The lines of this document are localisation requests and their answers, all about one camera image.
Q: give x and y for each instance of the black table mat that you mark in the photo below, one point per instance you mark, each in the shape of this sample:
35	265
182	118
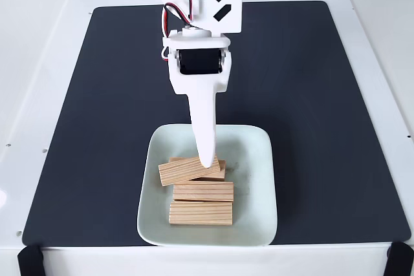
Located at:
97	127

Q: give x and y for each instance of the grooved wooden block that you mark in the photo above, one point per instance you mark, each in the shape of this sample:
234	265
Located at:
200	214
203	191

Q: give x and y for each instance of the smooth pale wooden block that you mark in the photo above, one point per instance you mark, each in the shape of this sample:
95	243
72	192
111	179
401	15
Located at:
220	176

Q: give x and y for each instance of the wooden block with number mark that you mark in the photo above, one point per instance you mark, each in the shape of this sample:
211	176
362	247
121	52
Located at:
178	172

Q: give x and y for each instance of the pale green square plate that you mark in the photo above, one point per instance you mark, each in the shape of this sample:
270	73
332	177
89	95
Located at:
252	159

